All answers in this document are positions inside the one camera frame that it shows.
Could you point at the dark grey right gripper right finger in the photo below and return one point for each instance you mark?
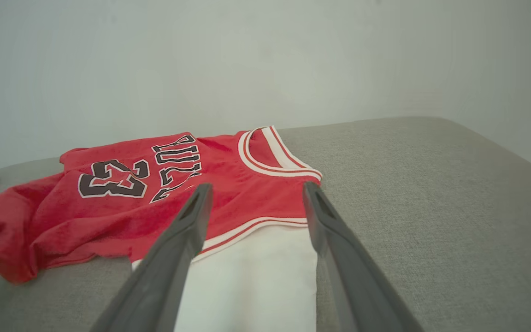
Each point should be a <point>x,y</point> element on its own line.
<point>357,281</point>

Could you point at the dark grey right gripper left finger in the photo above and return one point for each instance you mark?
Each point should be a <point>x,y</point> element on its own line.
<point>168,272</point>

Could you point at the red basketball jersey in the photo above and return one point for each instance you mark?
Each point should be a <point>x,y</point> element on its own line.
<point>109,221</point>

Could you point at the grey fabric sofa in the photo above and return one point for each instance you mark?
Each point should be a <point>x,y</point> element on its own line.
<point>431,207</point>

